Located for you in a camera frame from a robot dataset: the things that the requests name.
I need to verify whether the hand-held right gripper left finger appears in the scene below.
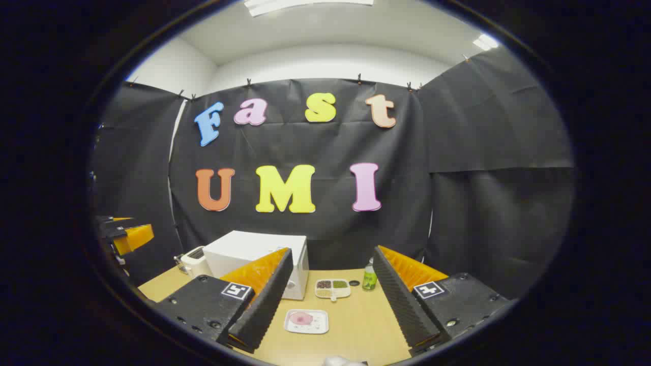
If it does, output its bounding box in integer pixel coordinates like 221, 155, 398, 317
153, 248, 294, 354

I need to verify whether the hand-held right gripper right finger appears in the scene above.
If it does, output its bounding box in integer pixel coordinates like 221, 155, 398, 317
373, 245, 514, 356

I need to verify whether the white microwave oven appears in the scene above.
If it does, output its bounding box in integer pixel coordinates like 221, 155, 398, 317
202, 230, 310, 300

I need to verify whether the white square plate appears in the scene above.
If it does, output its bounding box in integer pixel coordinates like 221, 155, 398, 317
284, 309, 330, 334

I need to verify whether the green label drink bottle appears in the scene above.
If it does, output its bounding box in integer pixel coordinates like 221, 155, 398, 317
362, 257, 378, 291

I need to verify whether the white toaster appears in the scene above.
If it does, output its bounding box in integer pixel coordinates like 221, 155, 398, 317
181, 246, 213, 279

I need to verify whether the white divided dish of beans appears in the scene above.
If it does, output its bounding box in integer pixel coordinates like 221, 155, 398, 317
314, 279, 351, 302

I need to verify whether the black backdrop cloth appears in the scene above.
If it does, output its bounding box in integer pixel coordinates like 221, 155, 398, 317
92, 48, 575, 300

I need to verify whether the long ceiling light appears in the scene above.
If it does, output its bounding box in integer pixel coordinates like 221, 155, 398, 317
244, 0, 374, 17

